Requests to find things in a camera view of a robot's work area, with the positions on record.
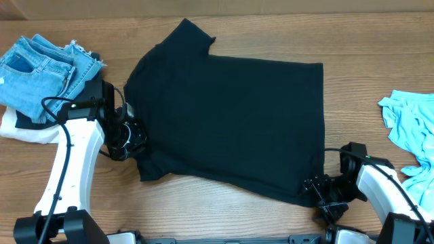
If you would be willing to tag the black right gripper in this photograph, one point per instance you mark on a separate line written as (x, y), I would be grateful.
(333, 212)

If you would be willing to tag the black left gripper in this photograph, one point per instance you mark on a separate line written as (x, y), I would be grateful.
(137, 146)

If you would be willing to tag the black t-shirt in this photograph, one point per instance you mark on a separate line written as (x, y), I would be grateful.
(256, 124)

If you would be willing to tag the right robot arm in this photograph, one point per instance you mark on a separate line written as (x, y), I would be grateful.
(375, 180)

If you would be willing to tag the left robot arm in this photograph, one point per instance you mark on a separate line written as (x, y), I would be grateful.
(86, 124)

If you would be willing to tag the folded white garment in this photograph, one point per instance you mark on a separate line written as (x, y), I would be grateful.
(42, 136)

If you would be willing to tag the folded dark navy garment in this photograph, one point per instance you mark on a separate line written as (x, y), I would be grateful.
(86, 68)

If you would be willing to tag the light blue crumpled shirt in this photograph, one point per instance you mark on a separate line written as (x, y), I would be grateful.
(409, 116)

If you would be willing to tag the blue denim shorts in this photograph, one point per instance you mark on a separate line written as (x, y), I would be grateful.
(33, 69)

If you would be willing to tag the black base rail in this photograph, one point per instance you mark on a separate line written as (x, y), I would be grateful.
(230, 240)

